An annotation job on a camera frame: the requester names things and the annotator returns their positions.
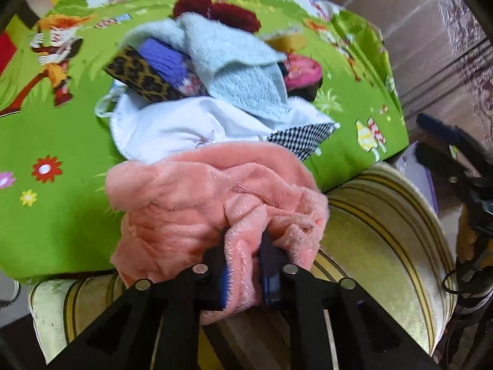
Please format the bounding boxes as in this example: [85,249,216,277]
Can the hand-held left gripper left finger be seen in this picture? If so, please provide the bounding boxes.
[46,227,232,370]

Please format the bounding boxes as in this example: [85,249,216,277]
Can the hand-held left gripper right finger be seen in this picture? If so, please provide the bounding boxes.
[258,232,440,370]

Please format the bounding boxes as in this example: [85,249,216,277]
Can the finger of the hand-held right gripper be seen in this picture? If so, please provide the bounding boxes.
[415,142,475,186]
[417,113,484,153]

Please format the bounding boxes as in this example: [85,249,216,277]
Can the pink fleece cloth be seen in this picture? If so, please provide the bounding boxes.
[105,141,330,326]

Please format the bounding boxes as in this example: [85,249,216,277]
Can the pale purple bag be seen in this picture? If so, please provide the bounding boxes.
[393,142,438,216]

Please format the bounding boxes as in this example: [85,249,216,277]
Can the striped velvet cushion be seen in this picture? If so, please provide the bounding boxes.
[29,162,459,367]

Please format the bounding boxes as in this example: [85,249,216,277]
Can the black white checkered cloth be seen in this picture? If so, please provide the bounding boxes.
[266,122,340,162]

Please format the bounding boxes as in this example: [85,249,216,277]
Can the pink knitted item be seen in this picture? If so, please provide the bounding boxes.
[283,54,322,87]

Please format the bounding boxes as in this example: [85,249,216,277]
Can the green cartoon printed blanket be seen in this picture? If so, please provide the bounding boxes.
[0,0,409,284]

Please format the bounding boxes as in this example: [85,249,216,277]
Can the yellow sponge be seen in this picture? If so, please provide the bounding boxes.
[266,27,307,52]

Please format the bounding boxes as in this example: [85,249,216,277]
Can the light blue towel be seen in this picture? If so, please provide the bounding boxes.
[122,14,289,122]

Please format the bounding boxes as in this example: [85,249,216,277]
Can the leopard print item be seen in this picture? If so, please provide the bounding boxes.
[105,45,185,104]

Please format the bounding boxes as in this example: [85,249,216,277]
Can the purple knitted item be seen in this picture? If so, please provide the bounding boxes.
[138,39,209,97]

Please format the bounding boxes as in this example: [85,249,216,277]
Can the dark red knitted item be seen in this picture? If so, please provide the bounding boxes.
[173,0,262,33]

